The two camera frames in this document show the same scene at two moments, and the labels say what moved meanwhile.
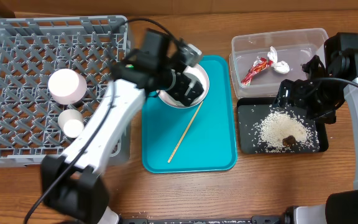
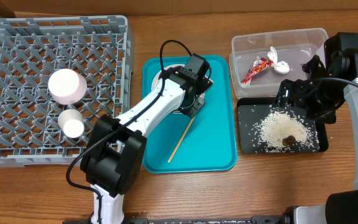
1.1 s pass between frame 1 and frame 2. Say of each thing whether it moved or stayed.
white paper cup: stayed
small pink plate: stayed
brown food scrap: stayed
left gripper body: moved
